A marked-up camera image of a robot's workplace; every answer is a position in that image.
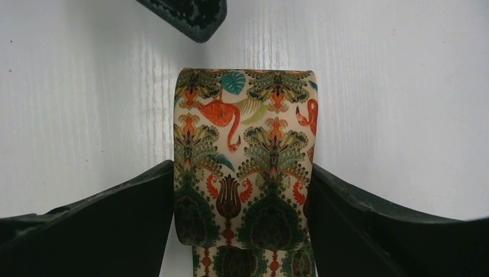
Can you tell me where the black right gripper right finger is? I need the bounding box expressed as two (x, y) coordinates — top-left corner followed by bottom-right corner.
(308, 165), (488, 276)

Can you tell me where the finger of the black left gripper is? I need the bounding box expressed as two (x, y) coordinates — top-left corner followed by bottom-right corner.
(138, 0), (227, 43)

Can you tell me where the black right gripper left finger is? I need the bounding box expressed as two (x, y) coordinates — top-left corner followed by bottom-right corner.
(1, 160), (174, 276)

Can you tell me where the beige paisley patterned tie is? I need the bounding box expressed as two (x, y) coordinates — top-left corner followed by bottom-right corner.
(174, 68), (318, 276)

